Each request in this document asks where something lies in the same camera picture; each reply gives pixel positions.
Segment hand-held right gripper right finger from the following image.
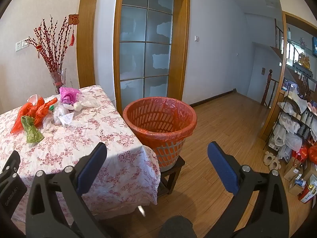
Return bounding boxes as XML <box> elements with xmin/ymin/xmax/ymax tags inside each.
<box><xmin>207</xmin><ymin>141</ymin><xmax>290</xmax><ymax>238</ymax></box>

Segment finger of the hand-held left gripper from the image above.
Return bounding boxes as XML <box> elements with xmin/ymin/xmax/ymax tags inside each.
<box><xmin>0</xmin><ymin>150</ymin><xmax>21</xmax><ymax>186</ymax></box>

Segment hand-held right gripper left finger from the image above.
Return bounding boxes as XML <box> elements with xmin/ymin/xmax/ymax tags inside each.
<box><xmin>25</xmin><ymin>142</ymin><xmax>108</xmax><ymax>238</ymax></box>

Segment olive green plastic bag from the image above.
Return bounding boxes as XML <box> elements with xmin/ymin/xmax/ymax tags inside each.
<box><xmin>21</xmin><ymin>116</ymin><xmax>44</xmax><ymax>144</ymax></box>

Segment large orange plastic bag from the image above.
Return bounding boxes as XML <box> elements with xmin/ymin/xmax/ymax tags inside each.
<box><xmin>10</xmin><ymin>97</ymin><xmax>45</xmax><ymax>134</ymax></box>

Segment white plastic trash basket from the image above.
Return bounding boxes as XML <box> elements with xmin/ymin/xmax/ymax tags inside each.
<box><xmin>124</xmin><ymin>99</ymin><xmax>196</xmax><ymax>171</ymax></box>

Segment white plastic bag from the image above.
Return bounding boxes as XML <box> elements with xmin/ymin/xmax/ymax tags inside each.
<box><xmin>43</xmin><ymin>103</ymin><xmax>75</xmax><ymax>133</ymax></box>

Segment twisted orange plastic bag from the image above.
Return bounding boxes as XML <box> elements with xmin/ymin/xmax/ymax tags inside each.
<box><xmin>32</xmin><ymin>97</ymin><xmax>58</xmax><ymax>127</ymax></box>

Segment clear bubble wrap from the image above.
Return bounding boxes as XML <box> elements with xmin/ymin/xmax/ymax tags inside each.
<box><xmin>80</xmin><ymin>93</ymin><xmax>101</xmax><ymax>107</ymax></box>

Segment purple plastic bag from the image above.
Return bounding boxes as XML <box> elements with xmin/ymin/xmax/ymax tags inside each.
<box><xmin>59</xmin><ymin>87</ymin><xmax>82</xmax><ymax>104</ymax></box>

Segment floral tablecloth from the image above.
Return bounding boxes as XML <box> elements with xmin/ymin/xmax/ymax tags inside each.
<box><xmin>0</xmin><ymin>85</ymin><xmax>161</xmax><ymax>222</ymax></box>

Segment beige slippers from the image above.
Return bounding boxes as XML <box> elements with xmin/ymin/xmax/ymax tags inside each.
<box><xmin>263</xmin><ymin>151</ymin><xmax>280</xmax><ymax>170</ymax></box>

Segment dark wooden stool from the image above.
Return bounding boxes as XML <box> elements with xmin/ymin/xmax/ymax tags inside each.
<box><xmin>158</xmin><ymin>155</ymin><xmax>186</xmax><ymax>195</ymax></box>

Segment brown cardboard box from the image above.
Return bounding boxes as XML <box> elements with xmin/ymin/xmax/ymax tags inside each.
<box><xmin>284</xmin><ymin>162</ymin><xmax>302</xmax><ymax>181</ymax></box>
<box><xmin>288</xmin><ymin>177</ymin><xmax>309</xmax><ymax>196</ymax></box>

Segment dark baseboard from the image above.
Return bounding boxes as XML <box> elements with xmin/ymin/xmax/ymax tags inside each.
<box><xmin>189</xmin><ymin>89</ymin><xmax>238</xmax><ymax>107</ymax></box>

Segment person's grey trouser leg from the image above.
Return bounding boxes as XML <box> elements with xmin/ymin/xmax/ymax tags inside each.
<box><xmin>158</xmin><ymin>216</ymin><xmax>194</xmax><ymax>238</ymax></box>

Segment red gift bag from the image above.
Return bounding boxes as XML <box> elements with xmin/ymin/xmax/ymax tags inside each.
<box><xmin>292</xmin><ymin>146</ymin><xmax>309</xmax><ymax>164</ymax></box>

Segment cluster of white carrier bags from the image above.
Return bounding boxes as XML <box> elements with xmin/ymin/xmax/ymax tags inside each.
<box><xmin>272</xmin><ymin>90</ymin><xmax>307</xmax><ymax>160</ymax></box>

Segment black metal rack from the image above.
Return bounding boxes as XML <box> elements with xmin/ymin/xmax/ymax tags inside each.
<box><xmin>269</xmin><ymin>74</ymin><xmax>317</xmax><ymax>154</ymax></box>

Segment orange sack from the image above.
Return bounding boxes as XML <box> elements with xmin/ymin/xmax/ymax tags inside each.
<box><xmin>308</xmin><ymin>145</ymin><xmax>317</xmax><ymax>164</ymax></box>

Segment glass vase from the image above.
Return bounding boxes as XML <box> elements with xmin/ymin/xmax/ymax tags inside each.
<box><xmin>50</xmin><ymin>68</ymin><xmax>67</xmax><ymax>90</ymax></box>

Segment red berry branches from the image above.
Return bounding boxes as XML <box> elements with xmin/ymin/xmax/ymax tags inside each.
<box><xmin>25</xmin><ymin>15</ymin><xmax>75</xmax><ymax>73</ymax></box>

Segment wooden staircase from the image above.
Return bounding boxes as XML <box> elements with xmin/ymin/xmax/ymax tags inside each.
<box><xmin>270</xmin><ymin>17</ymin><xmax>286</xmax><ymax>62</ymax></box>

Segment golden figurine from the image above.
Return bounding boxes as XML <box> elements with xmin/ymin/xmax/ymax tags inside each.
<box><xmin>297</xmin><ymin>53</ymin><xmax>311</xmax><ymax>71</ymax></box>

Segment frosted glass door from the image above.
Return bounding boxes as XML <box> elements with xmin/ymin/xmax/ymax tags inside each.
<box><xmin>119</xmin><ymin>0</ymin><xmax>174</xmax><ymax>105</ymax></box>

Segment red tasselled hanging ornament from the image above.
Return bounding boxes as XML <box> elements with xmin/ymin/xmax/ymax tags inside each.
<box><xmin>69</xmin><ymin>13</ymin><xmax>80</xmax><ymax>46</ymax></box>

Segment wooden partition frame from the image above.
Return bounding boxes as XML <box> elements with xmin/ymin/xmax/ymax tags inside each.
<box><xmin>258</xmin><ymin>11</ymin><xmax>317</xmax><ymax>142</ymax></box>

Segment wooden stair newel post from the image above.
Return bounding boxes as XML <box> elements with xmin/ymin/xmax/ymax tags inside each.
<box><xmin>261</xmin><ymin>69</ymin><xmax>279</xmax><ymax>108</ymax></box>

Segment wooden wall trim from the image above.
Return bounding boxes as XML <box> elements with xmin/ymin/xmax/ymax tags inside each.
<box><xmin>76</xmin><ymin>0</ymin><xmax>101</xmax><ymax>89</ymax></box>

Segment wooden door frame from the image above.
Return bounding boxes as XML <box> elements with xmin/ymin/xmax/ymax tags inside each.
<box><xmin>113</xmin><ymin>0</ymin><xmax>191</xmax><ymax>112</ymax></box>

